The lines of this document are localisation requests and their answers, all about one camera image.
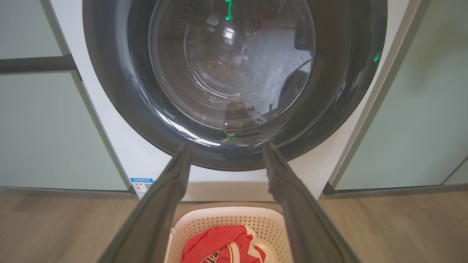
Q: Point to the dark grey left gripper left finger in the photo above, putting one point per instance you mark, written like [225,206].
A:
[153,219]

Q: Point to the pale green cabinet with dark rail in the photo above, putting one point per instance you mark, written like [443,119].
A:
[44,128]

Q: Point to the pale green tall cabinet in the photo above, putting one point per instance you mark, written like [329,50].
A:
[413,128]

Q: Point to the white washing machine body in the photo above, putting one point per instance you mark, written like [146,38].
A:
[120,146]

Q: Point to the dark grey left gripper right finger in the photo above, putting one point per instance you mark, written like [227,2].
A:
[303,226]

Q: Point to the steel perforated drum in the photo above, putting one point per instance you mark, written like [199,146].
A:
[223,78]

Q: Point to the cream perforated laundry basket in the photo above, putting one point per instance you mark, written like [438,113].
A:
[234,219]

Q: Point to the blue energy label sticker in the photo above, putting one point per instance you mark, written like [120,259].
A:
[140,186]

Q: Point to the red and white garment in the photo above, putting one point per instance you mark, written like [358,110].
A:
[215,241]

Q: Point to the dark round glass machine door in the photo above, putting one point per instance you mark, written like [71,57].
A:
[109,73]

